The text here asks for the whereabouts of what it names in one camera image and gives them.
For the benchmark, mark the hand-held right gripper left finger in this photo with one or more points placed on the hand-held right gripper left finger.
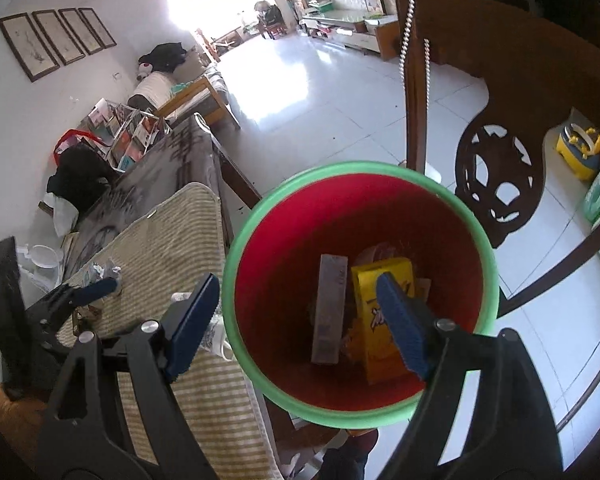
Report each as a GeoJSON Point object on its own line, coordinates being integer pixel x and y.
{"type": "Point", "coordinates": [192, 330]}

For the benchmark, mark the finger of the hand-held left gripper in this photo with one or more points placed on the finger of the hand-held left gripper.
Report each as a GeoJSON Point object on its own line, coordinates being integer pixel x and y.
{"type": "Point", "coordinates": [97, 289]}

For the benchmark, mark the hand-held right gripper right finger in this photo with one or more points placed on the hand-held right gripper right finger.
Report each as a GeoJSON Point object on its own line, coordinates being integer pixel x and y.
{"type": "Point", "coordinates": [405, 330]}

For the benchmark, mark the white patterned wrapper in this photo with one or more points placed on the white patterned wrapper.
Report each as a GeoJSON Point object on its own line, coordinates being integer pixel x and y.
{"type": "Point", "coordinates": [102, 272]}

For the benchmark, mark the yellow snack packet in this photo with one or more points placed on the yellow snack packet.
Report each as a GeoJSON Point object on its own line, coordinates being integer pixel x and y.
{"type": "Point", "coordinates": [375, 310]}

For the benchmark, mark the red bucket with green rim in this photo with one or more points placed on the red bucket with green rim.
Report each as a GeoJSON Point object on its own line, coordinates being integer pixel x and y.
{"type": "Point", "coordinates": [290, 240]}

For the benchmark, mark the person's left hand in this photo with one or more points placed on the person's left hand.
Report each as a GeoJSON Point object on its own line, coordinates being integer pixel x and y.
{"type": "Point", "coordinates": [15, 420]}

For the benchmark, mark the white crumpled packet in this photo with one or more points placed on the white crumpled packet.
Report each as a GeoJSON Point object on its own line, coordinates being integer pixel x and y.
{"type": "Point", "coordinates": [219, 340]}

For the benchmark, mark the white desk lamp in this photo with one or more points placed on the white desk lamp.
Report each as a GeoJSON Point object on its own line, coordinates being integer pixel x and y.
{"type": "Point", "coordinates": [42, 260]}

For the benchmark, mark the striped beige cloth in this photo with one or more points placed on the striped beige cloth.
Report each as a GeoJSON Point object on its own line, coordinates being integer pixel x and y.
{"type": "Point", "coordinates": [155, 240]}

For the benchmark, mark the white plastic bag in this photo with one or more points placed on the white plastic bag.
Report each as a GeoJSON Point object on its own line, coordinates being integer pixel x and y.
{"type": "Point", "coordinates": [65, 217]}

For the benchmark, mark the black clothing pile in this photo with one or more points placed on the black clothing pile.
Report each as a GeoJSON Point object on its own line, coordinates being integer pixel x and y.
{"type": "Point", "coordinates": [80, 180]}

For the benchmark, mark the grey patterned tablecloth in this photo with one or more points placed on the grey patterned tablecloth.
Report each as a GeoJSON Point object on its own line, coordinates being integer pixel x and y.
{"type": "Point", "coordinates": [145, 180]}

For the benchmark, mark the red plastic bag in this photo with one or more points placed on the red plastic bag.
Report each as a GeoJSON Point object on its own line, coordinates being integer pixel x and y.
{"type": "Point", "coordinates": [62, 142]}

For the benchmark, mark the metal magazine rack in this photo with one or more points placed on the metal magazine rack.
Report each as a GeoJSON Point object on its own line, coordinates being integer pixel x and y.
{"type": "Point", "coordinates": [125, 135]}

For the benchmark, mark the wooden sofa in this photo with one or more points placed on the wooden sofa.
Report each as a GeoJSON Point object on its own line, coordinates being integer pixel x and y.
{"type": "Point", "coordinates": [190, 95]}

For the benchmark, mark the black coat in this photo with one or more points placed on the black coat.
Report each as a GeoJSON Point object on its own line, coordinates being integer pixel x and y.
{"type": "Point", "coordinates": [165, 55]}

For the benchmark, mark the yellow toy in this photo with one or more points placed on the yellow toy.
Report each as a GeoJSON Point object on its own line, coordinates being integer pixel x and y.
{"type": "Point", "coordinates": [582, 152]}

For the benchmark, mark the carved wooden chair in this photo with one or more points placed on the carved wooden chair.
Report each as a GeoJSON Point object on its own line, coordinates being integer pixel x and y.
{"type": "Point", "coordinates": [505, 50]}

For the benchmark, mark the white television cabinet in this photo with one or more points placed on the white television cabinet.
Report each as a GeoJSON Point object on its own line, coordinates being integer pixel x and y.
{"type": "Point", "coordinates": [350, 30]}

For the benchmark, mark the small wooden chair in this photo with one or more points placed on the small wooden chair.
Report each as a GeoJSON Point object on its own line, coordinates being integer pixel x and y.
{"type": "Point", "coordinates": [270, 20]}

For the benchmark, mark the small framed picture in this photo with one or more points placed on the small framed picture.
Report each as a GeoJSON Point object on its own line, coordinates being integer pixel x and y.
{"type": "Point", "coordinates": [373, 0]}

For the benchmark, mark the dark framed wall picture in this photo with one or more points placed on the dark framed wall picture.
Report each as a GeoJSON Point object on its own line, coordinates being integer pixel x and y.
{"type": "Point", "coordinates": [81, 31]}
{"type": "Point", "coordinates": [30, 47]}
{"type": "Point", "coordinates": [97, 27]}
{"type": "Point", "coordinates": [59, 37]}

